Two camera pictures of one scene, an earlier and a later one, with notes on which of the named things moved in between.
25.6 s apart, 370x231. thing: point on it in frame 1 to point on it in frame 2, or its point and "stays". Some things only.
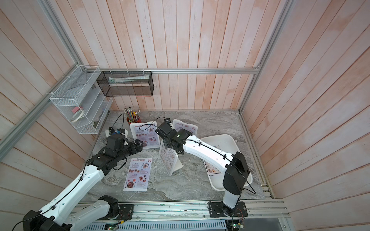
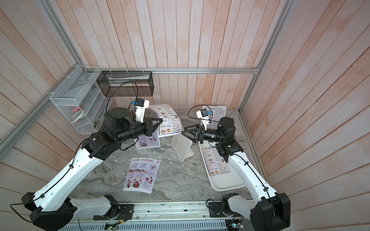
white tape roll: (77, 116) stays
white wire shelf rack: (79, 98) stays
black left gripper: (139, 147) to (149, 126)
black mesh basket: (126, 83) stays
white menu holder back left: (145, 132) stays
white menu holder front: (169, 159) to (218, 112)
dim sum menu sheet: (168, 157) to (218, 112)
